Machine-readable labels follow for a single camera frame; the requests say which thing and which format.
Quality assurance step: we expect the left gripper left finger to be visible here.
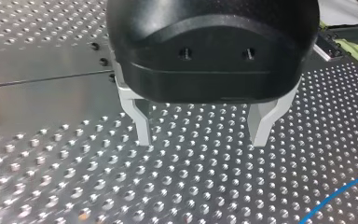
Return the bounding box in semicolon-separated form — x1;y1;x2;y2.
110;52;153;147

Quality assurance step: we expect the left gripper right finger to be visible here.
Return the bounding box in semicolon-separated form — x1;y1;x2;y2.
247;77;302;147

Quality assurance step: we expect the blue cable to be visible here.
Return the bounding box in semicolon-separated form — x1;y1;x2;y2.
298;171;358;224

